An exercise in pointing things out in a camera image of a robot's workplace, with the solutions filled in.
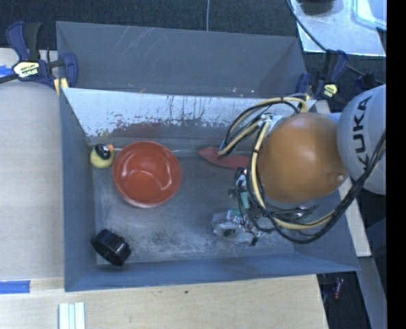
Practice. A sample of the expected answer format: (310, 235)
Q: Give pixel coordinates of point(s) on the orange-red bowl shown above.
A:
(147, 174)

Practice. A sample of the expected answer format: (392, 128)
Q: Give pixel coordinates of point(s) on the yellow toy duck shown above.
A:
(101, 159)

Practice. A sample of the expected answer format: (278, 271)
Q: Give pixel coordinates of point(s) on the red-brown flat block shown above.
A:
(223, 158)

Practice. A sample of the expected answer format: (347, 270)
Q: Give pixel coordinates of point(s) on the grey metal bin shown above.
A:
(175, 225)

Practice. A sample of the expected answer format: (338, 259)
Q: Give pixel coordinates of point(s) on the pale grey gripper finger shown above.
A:
(223, 217)
(230, 234)

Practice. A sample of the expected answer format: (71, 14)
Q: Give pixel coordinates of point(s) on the black round cap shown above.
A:
(111, 247)

